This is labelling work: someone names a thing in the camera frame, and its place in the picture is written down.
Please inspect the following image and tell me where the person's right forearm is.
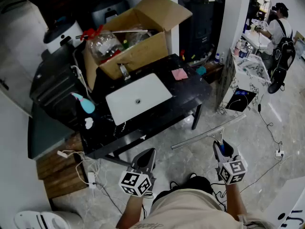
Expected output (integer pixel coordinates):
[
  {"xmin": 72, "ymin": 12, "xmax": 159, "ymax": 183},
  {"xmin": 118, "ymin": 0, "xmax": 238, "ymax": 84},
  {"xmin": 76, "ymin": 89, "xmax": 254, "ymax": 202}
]
[{"xmin": 224, "ymin": 181, "xmax": 248, "ymax": 221}]

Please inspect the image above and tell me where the standing fan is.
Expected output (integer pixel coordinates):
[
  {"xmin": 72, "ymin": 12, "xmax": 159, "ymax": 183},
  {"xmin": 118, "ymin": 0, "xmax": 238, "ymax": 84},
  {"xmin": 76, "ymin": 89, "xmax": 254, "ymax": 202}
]
[{"xmin": 257, "ymin": 0, "xmax": 272, "ymax": 11}]

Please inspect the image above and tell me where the black marble table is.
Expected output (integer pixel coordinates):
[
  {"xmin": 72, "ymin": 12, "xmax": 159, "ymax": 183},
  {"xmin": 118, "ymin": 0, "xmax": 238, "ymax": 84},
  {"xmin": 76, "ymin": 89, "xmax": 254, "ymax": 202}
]
[{"xmin": 80, "ymin": 53, "xmax": 213, "ymax": 162}]

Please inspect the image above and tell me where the blue cup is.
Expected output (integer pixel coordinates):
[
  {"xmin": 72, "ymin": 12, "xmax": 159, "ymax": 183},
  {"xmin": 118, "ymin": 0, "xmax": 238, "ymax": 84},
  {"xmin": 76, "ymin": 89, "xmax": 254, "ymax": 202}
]
[{"xmin": 239, "ymin": 45, "xmax": 250, "ymax": 59}]

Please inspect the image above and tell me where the person's left forearm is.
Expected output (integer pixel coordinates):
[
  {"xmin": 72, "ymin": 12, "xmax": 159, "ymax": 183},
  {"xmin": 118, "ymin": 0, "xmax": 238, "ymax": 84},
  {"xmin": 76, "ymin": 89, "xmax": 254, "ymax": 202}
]
[{"xmin": 115, "ymin": 194, "xmax": 145, "ymax": 229}]

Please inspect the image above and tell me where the metal pole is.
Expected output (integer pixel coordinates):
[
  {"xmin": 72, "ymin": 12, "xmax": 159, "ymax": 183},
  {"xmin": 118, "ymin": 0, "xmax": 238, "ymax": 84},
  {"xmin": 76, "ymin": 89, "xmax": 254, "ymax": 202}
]
[{"xmin": 112, "ymin": 28, "xmax": 153, "ymax": 34}]

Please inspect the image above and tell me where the black backpack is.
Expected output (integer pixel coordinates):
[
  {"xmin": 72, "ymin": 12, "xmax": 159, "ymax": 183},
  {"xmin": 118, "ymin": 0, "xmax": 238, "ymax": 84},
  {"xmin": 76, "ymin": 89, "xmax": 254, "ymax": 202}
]
[{"xmin": 268, "ymin": 19, "xmax": 296, "ymax": 94}]

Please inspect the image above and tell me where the brown cardboard box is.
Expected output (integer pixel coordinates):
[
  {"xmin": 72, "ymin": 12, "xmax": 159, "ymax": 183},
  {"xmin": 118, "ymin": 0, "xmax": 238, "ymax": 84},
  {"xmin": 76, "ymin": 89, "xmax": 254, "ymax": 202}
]
[{"xmin": 83, "ymin": 0, "xmax": 193, "ymax": 90}]

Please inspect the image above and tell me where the metal squeegee with blue handle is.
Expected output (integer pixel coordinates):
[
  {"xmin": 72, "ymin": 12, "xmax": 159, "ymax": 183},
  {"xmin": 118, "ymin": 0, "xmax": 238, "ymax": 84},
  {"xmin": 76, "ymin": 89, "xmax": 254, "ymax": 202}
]
[{"xmin": 171, "ymin": 114, "xmax": 247, "ymax": 154}]

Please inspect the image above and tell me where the white cable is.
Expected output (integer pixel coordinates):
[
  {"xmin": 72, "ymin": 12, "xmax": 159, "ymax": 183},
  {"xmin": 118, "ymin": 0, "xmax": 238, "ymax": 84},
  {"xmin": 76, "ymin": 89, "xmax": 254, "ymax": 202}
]
[{"xmin": 71, "ymin": 65, "xmax": 91, "ymax": 100}]

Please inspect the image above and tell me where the white sink basin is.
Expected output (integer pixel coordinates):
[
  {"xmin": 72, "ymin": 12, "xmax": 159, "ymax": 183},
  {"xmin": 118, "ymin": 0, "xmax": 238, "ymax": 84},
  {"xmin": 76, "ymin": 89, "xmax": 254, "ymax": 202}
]
[{"xmin": 105, "ymin": 73, "xmax": 173, "ymax": 126}]

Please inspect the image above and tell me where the white board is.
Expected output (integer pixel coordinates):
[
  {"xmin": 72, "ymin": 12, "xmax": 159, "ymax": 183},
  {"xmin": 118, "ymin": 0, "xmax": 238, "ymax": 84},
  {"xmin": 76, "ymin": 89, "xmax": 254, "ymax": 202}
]
[{"xmin": 262, "ymin": 175, "xmax": 305, "ymax": 229}]

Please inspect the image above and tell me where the clear jug with red cap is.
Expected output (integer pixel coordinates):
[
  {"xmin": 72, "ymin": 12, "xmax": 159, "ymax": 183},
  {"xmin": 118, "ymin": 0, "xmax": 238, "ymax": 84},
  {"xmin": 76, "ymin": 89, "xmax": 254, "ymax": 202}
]
[{"xmin": 80, "ymin": 25, "xmax": 124, "ymax": 64}]

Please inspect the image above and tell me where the pink cloth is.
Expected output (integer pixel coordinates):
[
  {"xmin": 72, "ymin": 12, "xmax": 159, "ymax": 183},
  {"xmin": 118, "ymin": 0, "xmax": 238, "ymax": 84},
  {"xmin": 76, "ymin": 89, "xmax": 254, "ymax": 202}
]
[{"xmin": 171, "ymin": 68, "xmax": 188, "ymax": 81}]

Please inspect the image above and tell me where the pink bottle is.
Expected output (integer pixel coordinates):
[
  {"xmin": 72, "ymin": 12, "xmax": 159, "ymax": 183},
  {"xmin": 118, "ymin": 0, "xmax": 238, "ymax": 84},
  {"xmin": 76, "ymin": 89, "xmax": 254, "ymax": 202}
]
[{"xmin": 234, "ymin": 39, "xmax": 243, "ymax": 56}]

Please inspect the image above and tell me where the clear plastic bottle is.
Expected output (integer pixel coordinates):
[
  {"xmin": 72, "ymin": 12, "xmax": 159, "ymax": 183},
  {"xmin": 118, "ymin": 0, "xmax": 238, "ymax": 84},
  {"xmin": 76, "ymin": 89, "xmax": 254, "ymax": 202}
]
[{"xmin": 125, "ymin": 30, "xmax": 153, "ymax": 47}]

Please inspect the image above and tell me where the grey appliance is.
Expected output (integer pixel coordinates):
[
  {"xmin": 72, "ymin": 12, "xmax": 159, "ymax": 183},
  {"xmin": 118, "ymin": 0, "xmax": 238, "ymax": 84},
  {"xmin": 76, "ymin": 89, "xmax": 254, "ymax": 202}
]
[{"xmin": 91, "ymin": 0, "xmax": 131, "ymax": 23}]

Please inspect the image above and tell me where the white door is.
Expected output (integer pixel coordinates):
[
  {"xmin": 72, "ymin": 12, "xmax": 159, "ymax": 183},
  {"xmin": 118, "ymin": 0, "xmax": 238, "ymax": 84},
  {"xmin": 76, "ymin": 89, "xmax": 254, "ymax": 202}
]
[{"xmin": 0, "ymin": 0, "xmax": 48, "ymax": 116}]

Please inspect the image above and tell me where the dark glass panel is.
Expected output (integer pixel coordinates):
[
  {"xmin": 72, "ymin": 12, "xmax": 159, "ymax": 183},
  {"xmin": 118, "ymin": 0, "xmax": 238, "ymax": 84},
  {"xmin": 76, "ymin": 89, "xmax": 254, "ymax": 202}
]
[{"xmin": 28, "ymin": 103, "xmax": 74, "ymax": 161}]

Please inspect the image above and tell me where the white appliance with dark lid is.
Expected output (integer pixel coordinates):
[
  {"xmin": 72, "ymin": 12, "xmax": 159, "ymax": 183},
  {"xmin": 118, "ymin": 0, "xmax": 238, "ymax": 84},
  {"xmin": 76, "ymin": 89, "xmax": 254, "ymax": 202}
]
[{"xmin": 43, "ymin": 20, "xmax": 84, "ymax": 54}]

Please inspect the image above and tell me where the thin black cable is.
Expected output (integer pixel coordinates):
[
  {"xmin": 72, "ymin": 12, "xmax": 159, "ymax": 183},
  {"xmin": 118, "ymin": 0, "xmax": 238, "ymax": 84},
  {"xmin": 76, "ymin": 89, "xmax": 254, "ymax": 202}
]
[{"xmin": 258, "ymin": 94, "xmax": 284, "ymax": 152}]

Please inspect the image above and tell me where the wooden stool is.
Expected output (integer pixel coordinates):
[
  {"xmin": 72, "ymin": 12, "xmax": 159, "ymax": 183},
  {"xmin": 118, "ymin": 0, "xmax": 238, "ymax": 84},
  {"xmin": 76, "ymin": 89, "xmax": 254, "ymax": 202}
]
[{"xmin": 35, "ymin": 132, "xmax": 90, "ymax": 199}]

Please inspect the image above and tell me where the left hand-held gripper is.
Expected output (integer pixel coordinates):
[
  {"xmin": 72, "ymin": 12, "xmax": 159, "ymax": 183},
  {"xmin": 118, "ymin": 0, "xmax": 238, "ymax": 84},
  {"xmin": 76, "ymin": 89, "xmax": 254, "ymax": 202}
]
[{"xmin": 118, "ymin": 148, "xmax": 157, "ymax": 198}]

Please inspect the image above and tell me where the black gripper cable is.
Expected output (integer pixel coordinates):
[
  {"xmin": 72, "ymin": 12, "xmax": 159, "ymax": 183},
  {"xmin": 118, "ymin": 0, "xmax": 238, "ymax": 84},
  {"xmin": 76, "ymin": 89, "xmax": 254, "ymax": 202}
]
[{"xmin": 209, "ymin": 182, "xmax": 227, "ymax": 211}]

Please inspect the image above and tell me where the black appliance box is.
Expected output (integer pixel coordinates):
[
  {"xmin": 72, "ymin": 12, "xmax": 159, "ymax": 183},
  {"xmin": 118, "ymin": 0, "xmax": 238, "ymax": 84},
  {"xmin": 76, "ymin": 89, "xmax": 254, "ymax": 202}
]
[{"xmin": 30, "ymin": 46, "xmax": 96, "ymax": 128}]

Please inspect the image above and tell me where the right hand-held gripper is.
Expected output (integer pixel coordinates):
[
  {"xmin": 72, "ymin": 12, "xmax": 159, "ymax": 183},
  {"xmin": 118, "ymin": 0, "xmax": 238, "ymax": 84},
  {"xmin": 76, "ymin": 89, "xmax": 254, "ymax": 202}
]
[{"xmin": 213, "ymin": 139, "xmax": 248, "ymax": 185}]

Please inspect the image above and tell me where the white power strip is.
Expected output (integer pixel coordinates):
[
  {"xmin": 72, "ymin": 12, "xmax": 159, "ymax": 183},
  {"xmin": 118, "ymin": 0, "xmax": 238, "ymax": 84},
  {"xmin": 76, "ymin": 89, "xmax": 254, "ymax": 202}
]
[{"xmin": 87, "ymin": 172, "xmax": 97, "ymax": 189}]

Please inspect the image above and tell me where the large black bin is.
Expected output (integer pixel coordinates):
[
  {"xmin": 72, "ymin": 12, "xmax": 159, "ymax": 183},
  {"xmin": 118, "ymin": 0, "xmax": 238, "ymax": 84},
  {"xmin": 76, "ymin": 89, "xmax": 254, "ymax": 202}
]
[{"xmin": 177, "ymin": 0, "xmax": 226, "ymax": 64}]

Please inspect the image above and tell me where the teal spray bottle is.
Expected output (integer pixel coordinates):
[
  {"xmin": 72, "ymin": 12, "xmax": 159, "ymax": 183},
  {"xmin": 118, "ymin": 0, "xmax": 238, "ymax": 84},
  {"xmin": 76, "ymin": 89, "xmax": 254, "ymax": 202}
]
[{"xmin": 71, "ymin": 92, "xmax": 96, "ymax": 114}]

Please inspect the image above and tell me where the black panel with white line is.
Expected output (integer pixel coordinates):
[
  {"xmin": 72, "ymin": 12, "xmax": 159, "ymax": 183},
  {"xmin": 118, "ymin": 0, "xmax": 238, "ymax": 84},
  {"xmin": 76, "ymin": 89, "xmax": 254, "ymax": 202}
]
[{"xmin": 225, "ymin": 88, "xmax": 257, "ymax": 113}]

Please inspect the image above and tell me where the marble counter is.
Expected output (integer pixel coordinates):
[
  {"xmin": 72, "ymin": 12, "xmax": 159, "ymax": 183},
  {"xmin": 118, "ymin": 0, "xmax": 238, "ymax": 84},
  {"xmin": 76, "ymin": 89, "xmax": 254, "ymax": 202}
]
[{"xmin": 215, "ymin": 48, "xmax": 272, "ymax": 115}]

